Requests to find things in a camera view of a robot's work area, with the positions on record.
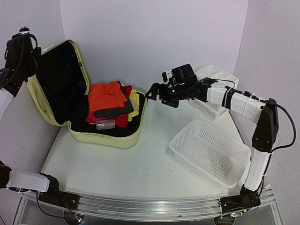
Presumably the pale green hard-shell suitcase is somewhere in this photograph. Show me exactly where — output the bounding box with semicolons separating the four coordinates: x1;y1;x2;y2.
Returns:
27;40;147;149

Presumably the clear pink plastic bottle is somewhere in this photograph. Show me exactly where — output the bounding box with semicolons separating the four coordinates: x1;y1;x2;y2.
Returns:
95;119;116;130

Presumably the red folded garment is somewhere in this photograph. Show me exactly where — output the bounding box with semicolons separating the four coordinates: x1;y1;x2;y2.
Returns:
96;85;132;128

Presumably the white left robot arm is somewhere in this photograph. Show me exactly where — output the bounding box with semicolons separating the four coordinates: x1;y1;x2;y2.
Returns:
0;83;60;173

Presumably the black folded garment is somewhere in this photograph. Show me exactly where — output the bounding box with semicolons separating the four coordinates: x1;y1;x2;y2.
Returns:
92;81;134;118

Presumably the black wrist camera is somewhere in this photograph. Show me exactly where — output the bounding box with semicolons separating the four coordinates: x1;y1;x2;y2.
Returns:
4;26;41;70
172;64;197;86

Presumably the pink round container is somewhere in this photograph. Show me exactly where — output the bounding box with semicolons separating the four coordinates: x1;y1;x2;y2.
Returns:
131;100;137;108

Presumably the white plastic drawer organizer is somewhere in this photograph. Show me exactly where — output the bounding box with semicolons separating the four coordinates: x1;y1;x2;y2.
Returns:
188;64;239;121

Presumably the magenta folded garment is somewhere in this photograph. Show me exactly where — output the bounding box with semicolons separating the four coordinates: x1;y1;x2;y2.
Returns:
85;113;98;124

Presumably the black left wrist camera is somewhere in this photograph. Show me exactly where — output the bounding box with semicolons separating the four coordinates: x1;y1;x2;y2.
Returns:
4;26;41;70

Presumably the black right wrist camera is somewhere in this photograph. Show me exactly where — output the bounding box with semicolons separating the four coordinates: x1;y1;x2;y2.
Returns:
172;64;197;86

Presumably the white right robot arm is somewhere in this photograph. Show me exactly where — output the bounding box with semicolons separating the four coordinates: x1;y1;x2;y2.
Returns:
146;78;296;208

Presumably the yellow folded garment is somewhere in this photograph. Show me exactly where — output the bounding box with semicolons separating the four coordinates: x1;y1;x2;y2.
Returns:
128;89;140;122

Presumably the orange folded garment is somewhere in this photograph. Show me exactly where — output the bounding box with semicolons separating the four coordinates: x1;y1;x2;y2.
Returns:
88;81;128;113

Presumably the white perforated plastic basket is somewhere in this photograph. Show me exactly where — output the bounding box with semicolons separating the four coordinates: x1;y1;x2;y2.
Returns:
169;120;251;189

